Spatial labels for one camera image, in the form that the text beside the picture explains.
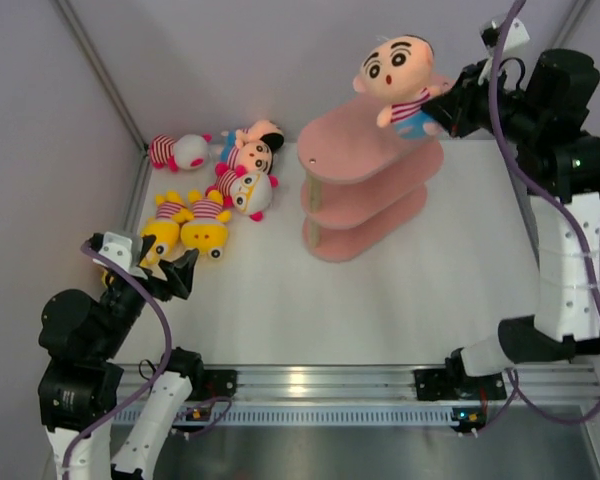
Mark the yellow plush left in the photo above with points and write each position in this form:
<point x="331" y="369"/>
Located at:
<point x="171" y="213"/>

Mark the yellow plush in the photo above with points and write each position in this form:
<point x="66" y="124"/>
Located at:
<point x="206" y="227"/>
<point x="171" y="213"/>

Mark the yellow plush corner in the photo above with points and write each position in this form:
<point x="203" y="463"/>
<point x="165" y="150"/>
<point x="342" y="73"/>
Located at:
<point x="108" y="278"/>

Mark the aluminium mounting rail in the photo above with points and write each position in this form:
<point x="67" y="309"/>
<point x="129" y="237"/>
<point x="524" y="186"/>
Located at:
<point x="541" y="383"/>

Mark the yellow plush right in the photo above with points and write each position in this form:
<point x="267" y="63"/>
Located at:
<point x="206" y="227"/>

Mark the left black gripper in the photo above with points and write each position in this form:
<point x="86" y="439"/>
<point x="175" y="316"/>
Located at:
<point x="178" y="278"/>

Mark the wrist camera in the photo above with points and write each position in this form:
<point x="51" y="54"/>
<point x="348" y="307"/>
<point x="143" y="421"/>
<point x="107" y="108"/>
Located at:
<point x="517" y="35"/>
<point x="122" y="249"/>

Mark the white pink plush far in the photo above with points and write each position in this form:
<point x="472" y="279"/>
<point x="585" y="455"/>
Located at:
<point x="189" y="152"/>

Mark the white pink plush glasses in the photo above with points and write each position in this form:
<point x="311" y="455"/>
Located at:
<point x="250" y="193"/>

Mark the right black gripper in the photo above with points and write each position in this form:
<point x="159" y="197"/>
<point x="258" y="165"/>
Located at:
<point x="454" y="107"/>

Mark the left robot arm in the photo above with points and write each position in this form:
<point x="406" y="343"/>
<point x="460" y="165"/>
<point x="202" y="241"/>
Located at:
<point x="93" y="434"/>

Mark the small boy plush doll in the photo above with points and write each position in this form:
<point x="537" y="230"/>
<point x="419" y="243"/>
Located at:
<point x="264" y="130"/>

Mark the white slotted cable duct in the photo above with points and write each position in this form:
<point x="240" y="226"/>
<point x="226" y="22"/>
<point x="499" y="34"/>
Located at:
<point x="401" y="415"/>

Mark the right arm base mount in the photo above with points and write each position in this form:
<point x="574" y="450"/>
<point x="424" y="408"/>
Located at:
<point x="437" y="384"/>

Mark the large boy plush doll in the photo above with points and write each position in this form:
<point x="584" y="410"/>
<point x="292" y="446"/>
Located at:
<point x="400" y="73"/>

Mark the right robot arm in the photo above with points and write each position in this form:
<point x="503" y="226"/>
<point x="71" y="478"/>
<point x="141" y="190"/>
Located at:
<point x="561" y="164"/>

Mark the pink three-tier shelf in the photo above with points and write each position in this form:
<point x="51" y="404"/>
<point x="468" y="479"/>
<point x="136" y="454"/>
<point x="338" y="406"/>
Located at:
<point x="362" y="181"/>

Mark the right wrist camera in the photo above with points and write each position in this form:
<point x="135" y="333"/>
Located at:
<point x="517" y="35"/>

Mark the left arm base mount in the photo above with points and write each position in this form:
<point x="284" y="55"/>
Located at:
<point x="215" y="383"/>

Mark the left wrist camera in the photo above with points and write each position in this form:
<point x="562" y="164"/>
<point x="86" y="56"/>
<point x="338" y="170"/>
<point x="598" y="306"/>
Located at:
<point x="122" y="249"/>

